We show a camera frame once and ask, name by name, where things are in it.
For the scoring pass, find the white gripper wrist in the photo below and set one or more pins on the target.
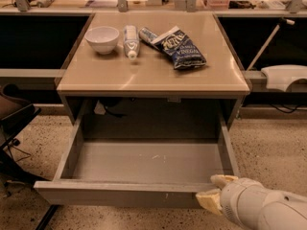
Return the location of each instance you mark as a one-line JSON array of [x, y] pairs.
[[236, 197]]

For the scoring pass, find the grey top drawer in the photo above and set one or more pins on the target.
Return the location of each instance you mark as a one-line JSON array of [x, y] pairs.
[[144, 153]]

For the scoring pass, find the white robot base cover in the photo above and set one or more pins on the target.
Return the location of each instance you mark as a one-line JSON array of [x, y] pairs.
[[280, 77]]

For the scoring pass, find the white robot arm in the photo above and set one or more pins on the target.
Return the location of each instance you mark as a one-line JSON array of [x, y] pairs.
[[280, 211]]

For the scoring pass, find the grey drawer cabinet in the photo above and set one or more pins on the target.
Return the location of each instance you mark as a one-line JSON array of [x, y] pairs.
[[152, 74]]

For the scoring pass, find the blue vinegar chips bag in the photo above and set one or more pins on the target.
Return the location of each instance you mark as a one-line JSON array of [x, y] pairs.
[[177, 46]]

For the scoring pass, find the clear plastic water bottle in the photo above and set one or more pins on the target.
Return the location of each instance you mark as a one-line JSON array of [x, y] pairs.
[[131, 42]]

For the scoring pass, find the white bowl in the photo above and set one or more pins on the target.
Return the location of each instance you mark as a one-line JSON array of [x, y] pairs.
[[103, 39]]

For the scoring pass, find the black office chair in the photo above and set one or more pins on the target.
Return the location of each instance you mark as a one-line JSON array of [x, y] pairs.
[[29, 153]]

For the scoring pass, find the white stick black handle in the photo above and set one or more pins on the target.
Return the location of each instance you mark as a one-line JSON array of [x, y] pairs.
[[282, 21]]

